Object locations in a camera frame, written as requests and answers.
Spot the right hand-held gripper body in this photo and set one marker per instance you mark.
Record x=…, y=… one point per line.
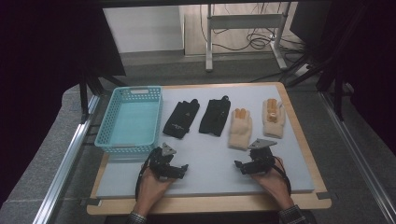
x=261, y=157

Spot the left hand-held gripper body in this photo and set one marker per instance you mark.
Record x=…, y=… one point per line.
x=162, y=161

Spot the cream glove with orange fingertips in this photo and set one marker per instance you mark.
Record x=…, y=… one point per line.
x=274, y=126
x=239, y=132

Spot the black glove with triangle logo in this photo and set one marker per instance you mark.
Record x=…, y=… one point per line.
x=180, y=119

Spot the light blue plastic basket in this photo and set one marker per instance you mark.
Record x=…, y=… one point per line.
x=130, y=124

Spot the plain black glove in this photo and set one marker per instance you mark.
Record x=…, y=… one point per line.
x=214, y=118

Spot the person's right hand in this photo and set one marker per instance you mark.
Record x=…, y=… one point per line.
x=274, y=183

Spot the person's left hand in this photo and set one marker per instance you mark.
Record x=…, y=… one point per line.
x=152, y=189

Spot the grey foam mat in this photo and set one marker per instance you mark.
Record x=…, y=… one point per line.
x=211, y=174

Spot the grey tape piece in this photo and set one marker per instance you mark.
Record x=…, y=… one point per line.
x=91, y=202
x=327, y=195

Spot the white power strip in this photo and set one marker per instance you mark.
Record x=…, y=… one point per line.
x=302, y=70

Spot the black metal stand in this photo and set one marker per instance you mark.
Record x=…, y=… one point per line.
x=90, y=90
x=330, y=71

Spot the white panel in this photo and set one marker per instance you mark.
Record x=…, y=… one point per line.
x=143, y=29

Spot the aluminium rail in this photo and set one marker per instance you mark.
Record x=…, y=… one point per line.
x=65, y=161
x=358, y=155

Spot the white metal desk frame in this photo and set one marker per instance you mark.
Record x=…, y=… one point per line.
x=246, y=21

